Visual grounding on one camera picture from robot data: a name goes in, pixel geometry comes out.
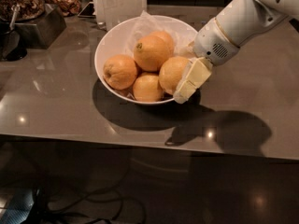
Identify glass jar of nuts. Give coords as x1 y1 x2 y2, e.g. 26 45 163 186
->
0 0 45 21

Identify white paper in bowl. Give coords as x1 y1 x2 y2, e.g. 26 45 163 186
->
124 11 197 55

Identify dark metal box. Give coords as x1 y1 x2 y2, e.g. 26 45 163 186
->
16 4 66 49

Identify white ceramic bowl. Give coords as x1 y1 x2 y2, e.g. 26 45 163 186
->
93 15 202 106

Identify top orange with green stem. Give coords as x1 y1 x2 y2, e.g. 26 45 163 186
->
133 35 171 72

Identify dried fruit pile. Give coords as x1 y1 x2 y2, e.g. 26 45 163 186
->
45 0 80 17

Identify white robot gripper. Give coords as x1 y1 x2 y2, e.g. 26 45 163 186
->
173 18 239 104

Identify black phone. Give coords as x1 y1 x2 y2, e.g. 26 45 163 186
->
78 2 95 18

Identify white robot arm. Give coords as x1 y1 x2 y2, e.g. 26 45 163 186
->
173 0 299 104

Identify black cables under table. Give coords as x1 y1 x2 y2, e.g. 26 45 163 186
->
27 159 148 224

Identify black cup with spoon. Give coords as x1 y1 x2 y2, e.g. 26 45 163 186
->
0 23 27 62

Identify metal spoon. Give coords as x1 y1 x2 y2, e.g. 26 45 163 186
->
9 5 20 30

